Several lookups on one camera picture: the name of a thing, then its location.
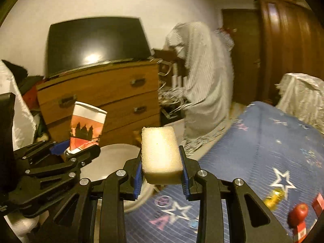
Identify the grey striped hanging blanket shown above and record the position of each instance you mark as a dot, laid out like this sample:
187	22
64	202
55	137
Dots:
209	86

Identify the red apple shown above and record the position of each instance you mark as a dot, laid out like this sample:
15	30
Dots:
297	215

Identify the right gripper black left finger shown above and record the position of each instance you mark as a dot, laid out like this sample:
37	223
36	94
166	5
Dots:
74	218

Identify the long red carton box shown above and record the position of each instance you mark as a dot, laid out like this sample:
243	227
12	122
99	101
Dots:
318	204

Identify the blue quilted bed cover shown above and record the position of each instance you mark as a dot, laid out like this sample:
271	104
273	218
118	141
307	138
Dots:
266	148

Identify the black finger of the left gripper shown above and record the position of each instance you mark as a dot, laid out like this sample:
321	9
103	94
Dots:
41	154
73	164

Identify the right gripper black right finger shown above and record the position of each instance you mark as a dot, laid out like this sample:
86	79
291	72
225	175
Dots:
225	207

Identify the gold foil wrapper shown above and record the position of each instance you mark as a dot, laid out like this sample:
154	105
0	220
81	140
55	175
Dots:
274	198

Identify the beige foam sponge block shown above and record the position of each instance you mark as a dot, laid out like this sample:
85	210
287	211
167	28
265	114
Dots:
161	159

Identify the black flat television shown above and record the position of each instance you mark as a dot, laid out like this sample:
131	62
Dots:
85	42

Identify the wooden chest of drawers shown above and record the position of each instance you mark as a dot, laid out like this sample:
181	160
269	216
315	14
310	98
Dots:
128	92

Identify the white round trash bin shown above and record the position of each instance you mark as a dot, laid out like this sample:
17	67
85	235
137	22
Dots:
112	158

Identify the white crumpled bedding pile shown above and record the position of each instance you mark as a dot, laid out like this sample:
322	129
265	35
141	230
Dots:
301	96

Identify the orange white paper cup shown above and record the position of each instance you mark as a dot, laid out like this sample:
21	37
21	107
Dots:
87	124

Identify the flat red box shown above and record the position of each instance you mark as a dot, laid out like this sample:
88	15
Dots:
299	232

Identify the dark wooden wardrobe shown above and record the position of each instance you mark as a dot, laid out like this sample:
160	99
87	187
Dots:
275	38

